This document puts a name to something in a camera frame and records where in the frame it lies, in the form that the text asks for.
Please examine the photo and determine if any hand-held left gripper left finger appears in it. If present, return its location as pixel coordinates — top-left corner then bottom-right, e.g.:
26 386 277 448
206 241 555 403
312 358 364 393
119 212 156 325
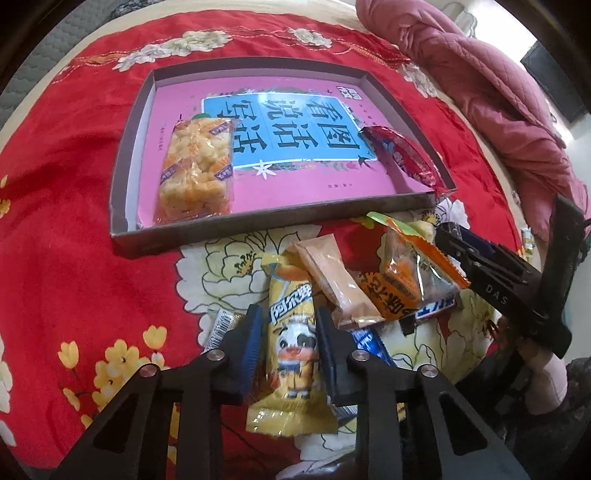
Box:
48 305 266 480

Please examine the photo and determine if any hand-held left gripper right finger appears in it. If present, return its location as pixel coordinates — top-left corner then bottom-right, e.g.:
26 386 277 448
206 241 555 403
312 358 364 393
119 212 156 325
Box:
315 305 532 480

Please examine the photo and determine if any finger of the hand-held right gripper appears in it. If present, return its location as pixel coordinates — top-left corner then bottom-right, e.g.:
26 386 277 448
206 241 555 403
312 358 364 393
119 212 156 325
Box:
435 223 572 359
454 223 542 288

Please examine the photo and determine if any yellow cartoon cow packet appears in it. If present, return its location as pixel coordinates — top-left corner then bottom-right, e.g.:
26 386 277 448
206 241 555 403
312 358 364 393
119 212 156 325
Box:
245 251 341 437

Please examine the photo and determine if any blue biscuit packet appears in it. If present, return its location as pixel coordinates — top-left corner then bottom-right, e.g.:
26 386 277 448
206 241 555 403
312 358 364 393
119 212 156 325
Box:
348 325 399 370

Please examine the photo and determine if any brown chocolate bar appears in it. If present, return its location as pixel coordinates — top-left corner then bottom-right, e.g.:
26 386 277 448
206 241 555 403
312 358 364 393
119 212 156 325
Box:
399 293 462 336

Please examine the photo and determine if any orange clear snack packet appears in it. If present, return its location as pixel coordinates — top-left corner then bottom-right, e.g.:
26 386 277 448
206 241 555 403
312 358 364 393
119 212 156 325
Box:
358 217 472 320

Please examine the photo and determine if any peach snack packet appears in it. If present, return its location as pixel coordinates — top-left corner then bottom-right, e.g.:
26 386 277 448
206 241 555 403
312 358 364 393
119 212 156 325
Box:
281 233 384 330

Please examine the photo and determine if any green snack packet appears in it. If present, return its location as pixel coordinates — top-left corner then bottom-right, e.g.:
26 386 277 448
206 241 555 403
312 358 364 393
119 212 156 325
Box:
367 211 437 241

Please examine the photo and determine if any shallow grey cardboard box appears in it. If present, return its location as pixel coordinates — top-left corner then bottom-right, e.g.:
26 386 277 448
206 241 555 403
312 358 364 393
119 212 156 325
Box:
110 58 458 259

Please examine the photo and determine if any person's right hand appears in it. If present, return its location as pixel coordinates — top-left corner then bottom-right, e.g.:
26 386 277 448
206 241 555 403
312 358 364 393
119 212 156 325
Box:
521 344 571 416

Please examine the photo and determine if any small silver snack packet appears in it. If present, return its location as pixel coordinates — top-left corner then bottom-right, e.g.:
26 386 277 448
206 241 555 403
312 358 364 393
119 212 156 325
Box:
203 308 245 354

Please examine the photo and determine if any red snack packet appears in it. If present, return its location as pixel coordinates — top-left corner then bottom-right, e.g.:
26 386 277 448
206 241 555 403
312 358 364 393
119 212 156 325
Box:
360 126 446 195

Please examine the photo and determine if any pink quilt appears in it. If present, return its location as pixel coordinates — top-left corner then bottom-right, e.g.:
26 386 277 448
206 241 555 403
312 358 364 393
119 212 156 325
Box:
355 0 591 232

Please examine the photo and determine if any dark rectangular panel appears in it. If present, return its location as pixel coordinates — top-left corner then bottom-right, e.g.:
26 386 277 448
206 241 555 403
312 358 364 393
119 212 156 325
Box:
519 39 591 124

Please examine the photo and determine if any clear rice cracker packet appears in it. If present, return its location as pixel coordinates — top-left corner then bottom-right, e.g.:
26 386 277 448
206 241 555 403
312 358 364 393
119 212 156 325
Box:
154 115 238 225

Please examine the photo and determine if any red floral blanket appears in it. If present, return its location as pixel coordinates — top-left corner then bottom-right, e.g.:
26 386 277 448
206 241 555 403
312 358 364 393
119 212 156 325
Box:
0 9 525 480

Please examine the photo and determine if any grey quilted mattress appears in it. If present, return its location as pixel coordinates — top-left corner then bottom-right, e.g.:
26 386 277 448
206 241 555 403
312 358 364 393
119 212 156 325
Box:
0 0 127 123

